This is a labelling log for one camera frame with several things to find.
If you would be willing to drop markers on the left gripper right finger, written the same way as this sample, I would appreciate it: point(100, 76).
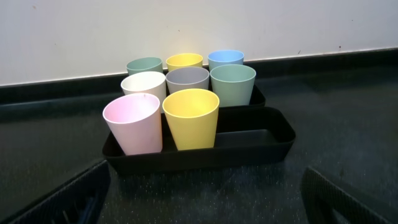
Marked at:
point(329, 205)

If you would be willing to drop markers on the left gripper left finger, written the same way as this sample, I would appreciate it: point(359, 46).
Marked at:
point(56, 202)

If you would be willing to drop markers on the pink cup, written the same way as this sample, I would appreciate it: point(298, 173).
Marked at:
point(136, 130)

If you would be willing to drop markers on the yellow cup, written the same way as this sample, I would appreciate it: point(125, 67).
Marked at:
point(183, 62)
point(192, 124)

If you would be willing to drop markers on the black tray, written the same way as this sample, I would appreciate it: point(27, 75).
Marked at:
point(257, 98)
point(248, 149)

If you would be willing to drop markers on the white cup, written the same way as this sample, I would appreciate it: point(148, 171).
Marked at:
point(143, 85)

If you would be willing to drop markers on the green cup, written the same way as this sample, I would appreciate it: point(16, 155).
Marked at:
point(233, 87)
point(144, 67)

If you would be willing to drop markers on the blue cup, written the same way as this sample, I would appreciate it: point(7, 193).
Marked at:
point(225, 60)

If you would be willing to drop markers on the grey cup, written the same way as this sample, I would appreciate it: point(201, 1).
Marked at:
point(186, 79)

